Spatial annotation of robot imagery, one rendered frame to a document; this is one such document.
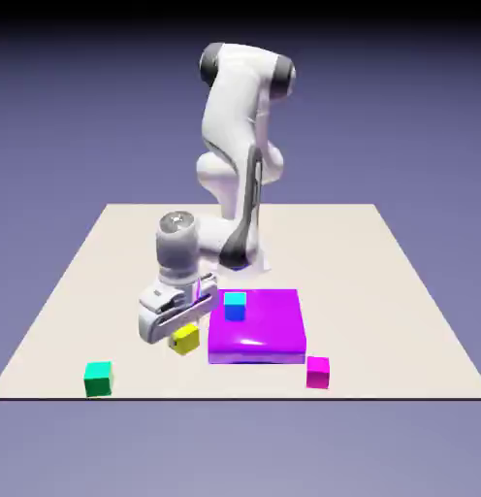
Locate small green cube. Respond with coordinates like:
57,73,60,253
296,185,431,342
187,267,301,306
83,360,114,398

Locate small yellow cube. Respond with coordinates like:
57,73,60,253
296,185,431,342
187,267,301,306
169,322,201,356

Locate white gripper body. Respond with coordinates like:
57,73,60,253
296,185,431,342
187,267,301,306
138,285,220,346

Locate small blue cube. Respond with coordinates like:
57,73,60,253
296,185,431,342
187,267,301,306
223,291,248,322

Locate large purple box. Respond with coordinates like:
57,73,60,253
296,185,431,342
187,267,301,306
207,287,307,365

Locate small magenta cube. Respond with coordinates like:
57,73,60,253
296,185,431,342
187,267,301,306
305,355,331,390

